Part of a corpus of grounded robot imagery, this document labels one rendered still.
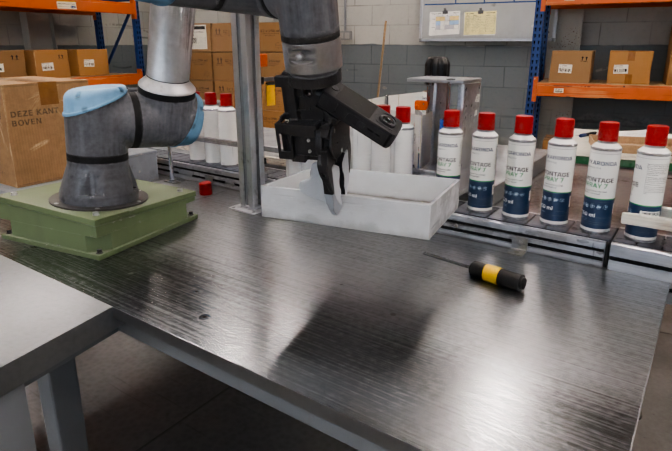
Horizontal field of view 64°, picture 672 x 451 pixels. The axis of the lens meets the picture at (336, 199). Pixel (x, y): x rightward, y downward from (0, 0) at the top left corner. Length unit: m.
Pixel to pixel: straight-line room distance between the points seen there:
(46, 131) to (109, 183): 0.55
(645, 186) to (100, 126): 1.00
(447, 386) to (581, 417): 0.14
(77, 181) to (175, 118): 0.22
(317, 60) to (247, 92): 0.59
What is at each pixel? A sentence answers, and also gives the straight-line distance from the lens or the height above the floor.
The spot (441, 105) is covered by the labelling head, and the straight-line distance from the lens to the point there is 1.29.
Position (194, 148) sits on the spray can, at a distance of 1.64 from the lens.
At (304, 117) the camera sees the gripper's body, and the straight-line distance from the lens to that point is 0.73.
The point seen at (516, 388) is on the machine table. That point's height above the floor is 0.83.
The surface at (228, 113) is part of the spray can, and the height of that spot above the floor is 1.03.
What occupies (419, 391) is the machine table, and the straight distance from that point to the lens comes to 0.67.
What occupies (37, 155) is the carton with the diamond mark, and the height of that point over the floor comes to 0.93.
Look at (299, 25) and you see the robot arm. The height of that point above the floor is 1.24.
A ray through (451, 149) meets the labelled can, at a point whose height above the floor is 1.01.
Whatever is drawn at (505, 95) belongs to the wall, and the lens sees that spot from 5.63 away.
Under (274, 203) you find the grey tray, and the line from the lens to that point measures 0.84.
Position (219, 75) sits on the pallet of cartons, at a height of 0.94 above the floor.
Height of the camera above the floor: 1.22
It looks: 16 degrees down
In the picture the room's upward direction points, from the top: straight up
